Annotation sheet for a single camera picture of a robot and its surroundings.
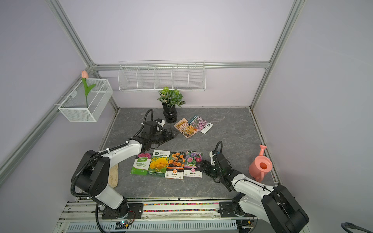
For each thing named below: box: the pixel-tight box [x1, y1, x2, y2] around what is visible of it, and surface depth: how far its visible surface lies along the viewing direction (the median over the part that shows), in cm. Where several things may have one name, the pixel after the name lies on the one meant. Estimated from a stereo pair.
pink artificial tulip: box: [81, 70, 97, 109], surface depth 85 cm
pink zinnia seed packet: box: [183, 150, 204, 178], surface depth 92 cm
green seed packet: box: [130, 152, 153, 176], surface depth 91 cm
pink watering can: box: [248, 144, 273, 184], surface depth 79 cm
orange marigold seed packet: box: [164, 151, 186, 180], surface depth 91 cm
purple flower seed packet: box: [187, 115, 214, 135], surface depth 111 cm
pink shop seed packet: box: [173, 117, 200, 139], surface depth 110 cm
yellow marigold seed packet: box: [147, 149, 171, 178], surface depth 93 cm
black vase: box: [161, 102, 177, 124], surface depth 107 cm
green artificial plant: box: [156, 86, 187, 109], surface depth 94 cm
